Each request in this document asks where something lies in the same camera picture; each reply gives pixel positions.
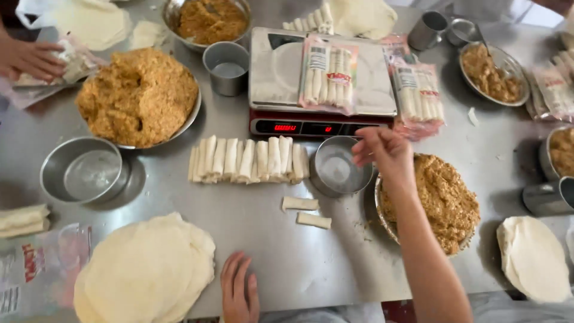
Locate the deep metal bowl of filling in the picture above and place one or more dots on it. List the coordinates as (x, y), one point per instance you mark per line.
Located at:
(210, 20)

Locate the round metal pan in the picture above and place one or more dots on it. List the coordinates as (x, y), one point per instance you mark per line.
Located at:
(83, 170)

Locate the metal spoon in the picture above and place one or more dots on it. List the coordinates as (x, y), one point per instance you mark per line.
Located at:
(491, 54)

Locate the person's right fingers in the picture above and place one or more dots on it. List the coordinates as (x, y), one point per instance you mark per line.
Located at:
(364, 148)

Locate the person's left hand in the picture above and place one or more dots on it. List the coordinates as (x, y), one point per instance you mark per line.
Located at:
(238, 296)

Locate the person's left fingers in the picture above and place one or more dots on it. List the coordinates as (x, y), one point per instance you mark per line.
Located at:
(235, 271)

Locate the long row of spring rolls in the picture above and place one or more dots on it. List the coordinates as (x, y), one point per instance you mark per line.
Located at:
(246, 159)

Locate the loose torn wrapper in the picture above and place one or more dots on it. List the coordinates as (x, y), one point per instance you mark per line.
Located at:
(147, 35)

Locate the steel digital weighing scale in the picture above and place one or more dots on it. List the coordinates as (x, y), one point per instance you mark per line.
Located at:
(278, 76)

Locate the tipped metal cup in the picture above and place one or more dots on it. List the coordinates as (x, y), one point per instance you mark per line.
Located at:
(549, 197)

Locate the large stack of round wrappers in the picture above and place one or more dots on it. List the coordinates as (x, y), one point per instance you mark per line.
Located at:
(143, 273)

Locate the sealed packet of spring rolls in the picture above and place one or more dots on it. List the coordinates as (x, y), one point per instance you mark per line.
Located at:
(329, 76)
(419, 96)

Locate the person's white garment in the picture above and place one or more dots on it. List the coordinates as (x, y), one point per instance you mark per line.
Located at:
(323, 314)

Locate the pile of spring rolls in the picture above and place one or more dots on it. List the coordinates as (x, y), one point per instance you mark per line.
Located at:
(22, 220)

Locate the heap of spring roll packets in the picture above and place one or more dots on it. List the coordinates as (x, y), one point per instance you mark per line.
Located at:
(554, 92)

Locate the single spring roll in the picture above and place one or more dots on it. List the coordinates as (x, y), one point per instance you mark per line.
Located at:
(314, 220)
(299, 203)

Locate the foil-edged bowl of filling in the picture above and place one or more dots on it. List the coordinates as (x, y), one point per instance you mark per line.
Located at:
(448, 206)

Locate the white plastic bag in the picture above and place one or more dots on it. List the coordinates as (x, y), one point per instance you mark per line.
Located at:
(33, 11)

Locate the small stack of round wrappers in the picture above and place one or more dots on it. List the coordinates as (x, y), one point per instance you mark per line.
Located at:
(533, 260)

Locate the large metal bowl of filling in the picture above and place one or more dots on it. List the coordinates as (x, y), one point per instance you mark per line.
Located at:
(139, 98)

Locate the tall metal cup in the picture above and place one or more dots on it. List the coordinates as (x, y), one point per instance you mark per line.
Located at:
(426, 31)

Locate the metal pot of filling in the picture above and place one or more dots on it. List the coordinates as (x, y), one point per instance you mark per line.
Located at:
(560, 152)

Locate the half-filled plastic packet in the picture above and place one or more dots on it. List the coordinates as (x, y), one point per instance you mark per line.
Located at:
(78, 63)

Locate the small metal water bowl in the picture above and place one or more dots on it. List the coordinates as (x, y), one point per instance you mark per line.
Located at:
(334, 172)

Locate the small wrapper scrap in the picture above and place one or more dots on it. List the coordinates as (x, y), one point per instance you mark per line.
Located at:
(473, 116)

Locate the empty printed plastic packet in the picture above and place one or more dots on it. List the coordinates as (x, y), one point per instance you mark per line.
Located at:
(36, 269)

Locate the metal plate of filling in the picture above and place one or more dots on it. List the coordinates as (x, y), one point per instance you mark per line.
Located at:
(486, 76)

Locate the short metal cup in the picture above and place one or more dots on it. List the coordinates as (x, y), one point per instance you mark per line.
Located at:
(462, 32)

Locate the metal cup with water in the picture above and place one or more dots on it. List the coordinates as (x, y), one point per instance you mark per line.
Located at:
(226, 69)

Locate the folded stack of wrappers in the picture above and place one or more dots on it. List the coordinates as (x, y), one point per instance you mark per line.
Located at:
(363, 18)

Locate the short row of spring rolls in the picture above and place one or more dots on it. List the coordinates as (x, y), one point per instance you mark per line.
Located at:
(311, 20)

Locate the person's right hand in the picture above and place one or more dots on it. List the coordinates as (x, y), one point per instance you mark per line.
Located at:
(392, 157)

